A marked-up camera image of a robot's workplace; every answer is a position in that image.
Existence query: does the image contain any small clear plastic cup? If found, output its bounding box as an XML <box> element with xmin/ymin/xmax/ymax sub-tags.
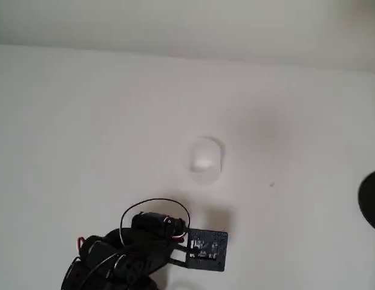
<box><xmin>183</xmin><ymin>135</ymin><xmax>226</xmax><ymax>186</ymax></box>

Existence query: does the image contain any black round object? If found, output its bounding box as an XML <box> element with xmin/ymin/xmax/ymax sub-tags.
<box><xmin>357</xmin><ymin>169</ymin><xmax>375</xmax><ymax>234</ymax></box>

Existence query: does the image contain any black camera cable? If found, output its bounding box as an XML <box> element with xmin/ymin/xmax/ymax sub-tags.
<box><xmin>119</xmin><ymin>198</ymin><xmax>191</xmax><ymax>251</ymax></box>

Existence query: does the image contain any black camera circuit board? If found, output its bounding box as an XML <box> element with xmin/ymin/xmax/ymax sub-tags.
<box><xmin>170</xmin><ymin>228</ymin><xmax>229</xmax><ymax>272</ymax></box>

